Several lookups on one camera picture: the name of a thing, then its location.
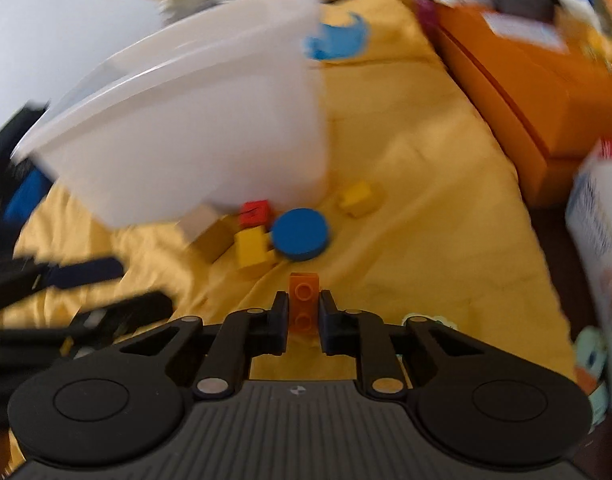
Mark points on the black device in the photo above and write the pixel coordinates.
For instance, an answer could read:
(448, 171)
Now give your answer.
(526, 0)

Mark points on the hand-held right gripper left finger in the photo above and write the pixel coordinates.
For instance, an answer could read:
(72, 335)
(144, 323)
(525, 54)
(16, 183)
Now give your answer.
(281, 320)

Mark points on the blue foam shape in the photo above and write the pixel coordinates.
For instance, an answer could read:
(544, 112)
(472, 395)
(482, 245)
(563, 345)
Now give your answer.
(336, 39)

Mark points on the white wet wipes packet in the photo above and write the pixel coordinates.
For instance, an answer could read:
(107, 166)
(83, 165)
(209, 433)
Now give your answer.
(601, 220)

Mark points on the blue round disc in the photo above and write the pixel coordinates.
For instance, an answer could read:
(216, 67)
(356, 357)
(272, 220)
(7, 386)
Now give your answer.
(301, 235)

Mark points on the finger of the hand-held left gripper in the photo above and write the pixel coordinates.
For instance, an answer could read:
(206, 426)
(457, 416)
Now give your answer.
(135, 310)
(85, 271)

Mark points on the white plastic bin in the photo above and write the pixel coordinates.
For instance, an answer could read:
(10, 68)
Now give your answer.
(200, 125)

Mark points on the white paper card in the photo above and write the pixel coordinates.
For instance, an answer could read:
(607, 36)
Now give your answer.
(526, 32)

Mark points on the wooden block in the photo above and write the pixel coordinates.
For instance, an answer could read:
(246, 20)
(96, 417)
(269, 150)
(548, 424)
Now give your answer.
(200, 222)

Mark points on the orange box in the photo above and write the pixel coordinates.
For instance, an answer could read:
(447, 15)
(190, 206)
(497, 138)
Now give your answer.
(546, 110)

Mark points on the yellow cloth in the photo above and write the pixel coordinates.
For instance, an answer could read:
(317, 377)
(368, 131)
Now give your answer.
(411, 185)

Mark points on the small red toy brick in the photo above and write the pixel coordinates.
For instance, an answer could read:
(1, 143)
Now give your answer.
(253, 213)

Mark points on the orange toy brick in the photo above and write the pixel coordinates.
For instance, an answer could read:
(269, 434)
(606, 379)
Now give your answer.
(303, 305)

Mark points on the blue and black bag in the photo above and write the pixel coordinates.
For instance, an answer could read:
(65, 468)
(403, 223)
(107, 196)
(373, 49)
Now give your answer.
(20, 195)

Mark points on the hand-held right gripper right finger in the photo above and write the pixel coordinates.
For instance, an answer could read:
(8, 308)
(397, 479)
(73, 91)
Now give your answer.
(328, 320)

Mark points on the teal duck toy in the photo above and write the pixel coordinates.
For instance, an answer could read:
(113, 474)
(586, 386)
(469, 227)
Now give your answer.
(593, 360)

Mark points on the small yellow toy brick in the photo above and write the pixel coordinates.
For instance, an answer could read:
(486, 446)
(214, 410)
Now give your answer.
(358, 199)
(253, 247)

